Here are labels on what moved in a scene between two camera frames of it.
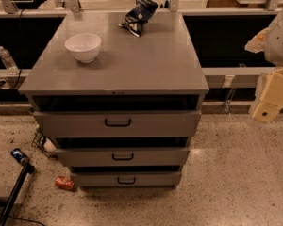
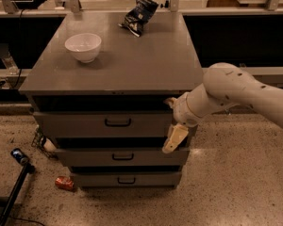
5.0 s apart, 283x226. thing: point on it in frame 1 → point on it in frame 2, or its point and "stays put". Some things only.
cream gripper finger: x=258 y=43 → x=191 y=105
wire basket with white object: x=45 y=144 stays put
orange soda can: x=64 y=183 stays put
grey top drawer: x=119 y=124 stays put
